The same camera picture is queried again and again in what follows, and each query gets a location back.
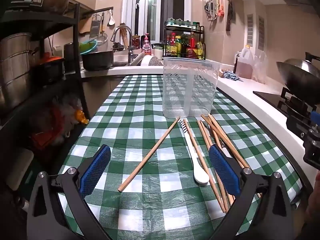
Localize window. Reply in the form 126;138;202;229
122;0;200;44

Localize black saucepan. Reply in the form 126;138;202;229
82;51;115;71

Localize pile of wooden chopsticks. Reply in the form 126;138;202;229
183;113;262;214

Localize hanging dark knife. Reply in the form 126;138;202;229
226;0;234;32

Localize green checked tablecloth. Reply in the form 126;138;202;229
56;74;304;240

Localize black pot with orange lid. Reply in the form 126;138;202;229
31;55;65;85

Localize green and blue bowls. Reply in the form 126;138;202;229
79;40;97;55

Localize person's right hand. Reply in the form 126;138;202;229
307;169;320;222

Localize wire mesh strainer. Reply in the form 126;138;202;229
96;32;108;46

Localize orange snack bag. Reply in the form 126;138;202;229
75;109;89;125

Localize crumpled plastic bags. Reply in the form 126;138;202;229
30;95;83;150

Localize wall vent grille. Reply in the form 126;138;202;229
257;16;265;50
246;14;254;46

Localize black gas stove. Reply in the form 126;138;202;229
253;86;315;130

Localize wooden utensil bundle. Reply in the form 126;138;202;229
120;27;129;47

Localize steel stockpot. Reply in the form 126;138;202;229
0;32;34;113

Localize steel wok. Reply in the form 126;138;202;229
276;52;320;105

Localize dark bottle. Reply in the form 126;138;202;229
234;51;242;73

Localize hanging wooden cutting board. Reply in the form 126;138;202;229
79;14;93;34

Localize white spoon with striped handle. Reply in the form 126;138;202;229
179;119;210;186

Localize row of sauce bottles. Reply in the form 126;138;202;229
165;32;205;59

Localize clear plastic utensil holder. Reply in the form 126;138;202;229
162;57;221;118

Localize hanging kitchen tools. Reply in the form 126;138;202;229
204;0;224;22

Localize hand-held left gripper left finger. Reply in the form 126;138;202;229
27;144;112;240

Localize oil jug with yellow cap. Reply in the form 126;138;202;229
235;45;255;79

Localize black spice rack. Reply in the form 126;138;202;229
164;21;206;60

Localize wooden chopstick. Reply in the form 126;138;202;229
118;116;181;193

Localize dark steel pot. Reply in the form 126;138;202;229
63;42;82;72

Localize black metal shelf rack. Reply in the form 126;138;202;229
0;2;91;230

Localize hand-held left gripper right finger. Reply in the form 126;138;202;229
209;144;298;240

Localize black wall rail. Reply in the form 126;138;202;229
82;6;114;18

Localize black wok on shelf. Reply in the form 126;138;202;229
41;0;71;14

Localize pink dish soap bottle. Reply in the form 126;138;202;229
142;33;152;55

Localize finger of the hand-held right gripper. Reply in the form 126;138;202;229
310;111;320;127
286;115;314;138

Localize blue knitted cloth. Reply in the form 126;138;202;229
222;70;243;82

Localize row of green-lidded spice jars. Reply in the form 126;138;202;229
167;18;200;29

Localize chrome faucet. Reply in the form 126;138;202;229
111;25;134;64

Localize metal grater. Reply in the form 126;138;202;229
90;14;101;39

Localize white perforated drainer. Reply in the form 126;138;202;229
135;52;164;67

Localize steel sink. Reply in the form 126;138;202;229
110;60;130;68

